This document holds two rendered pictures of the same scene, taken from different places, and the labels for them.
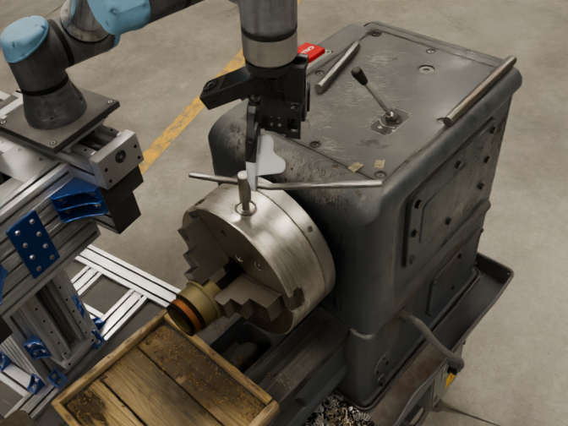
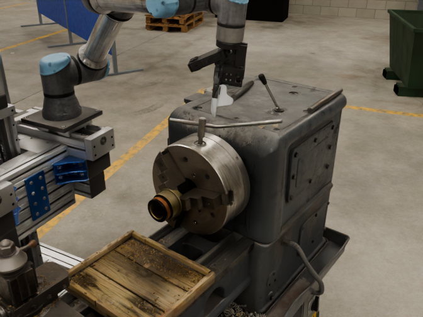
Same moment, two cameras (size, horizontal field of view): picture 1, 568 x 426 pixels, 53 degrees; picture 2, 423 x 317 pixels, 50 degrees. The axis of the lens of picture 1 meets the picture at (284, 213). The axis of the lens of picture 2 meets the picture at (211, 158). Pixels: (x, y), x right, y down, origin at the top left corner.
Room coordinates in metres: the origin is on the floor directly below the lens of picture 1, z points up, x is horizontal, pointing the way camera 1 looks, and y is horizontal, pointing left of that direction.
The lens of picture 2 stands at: (-0.50, 0.26, 1.83)
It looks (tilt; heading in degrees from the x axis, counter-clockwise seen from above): 27 degrees down; 350
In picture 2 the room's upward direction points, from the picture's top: straight up
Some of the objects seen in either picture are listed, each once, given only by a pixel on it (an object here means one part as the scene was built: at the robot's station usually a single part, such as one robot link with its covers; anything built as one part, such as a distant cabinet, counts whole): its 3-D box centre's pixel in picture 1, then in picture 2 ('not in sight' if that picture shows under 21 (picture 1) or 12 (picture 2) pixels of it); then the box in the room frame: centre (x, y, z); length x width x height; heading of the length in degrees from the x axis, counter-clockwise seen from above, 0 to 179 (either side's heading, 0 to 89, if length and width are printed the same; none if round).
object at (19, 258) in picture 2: not in sight; (8, 257); (0.42, 0.58, 1.13); 0.08 x 0.08 x 0.03
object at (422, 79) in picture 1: (364, 160); (257, 146); (1.06, -0.21, 1.06); 0.59 x 0.48 x 0.39; 133
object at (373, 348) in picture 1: (362, 314); (250, 271); (1.06, -0.21, 0.43); 0.60 x 0.48 x 0.86; 133
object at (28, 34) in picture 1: (34, 51); (58, 72); (1.28, 0.54, 1.33); 0.13 x 0.12 x 0.14; 125
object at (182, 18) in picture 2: not in sight; (175, 14); (9.07, -0.71, 0.22); 1.25 x 0.86 x 0.44; 153
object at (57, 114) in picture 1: (50, 95); (60, 102); (1.28, 0.54, 1.21); 0.15 x 0.15 x 0.10
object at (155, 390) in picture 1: (164, 406); (137, 278); (0.58, 0.29, 0.89); 0.36 x 0.30 x 0.04; 43
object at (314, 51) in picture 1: (308, 53); not in sight; (1.24, -0.10, 1.26); 0.06 x 0.06 x 0.02; 43
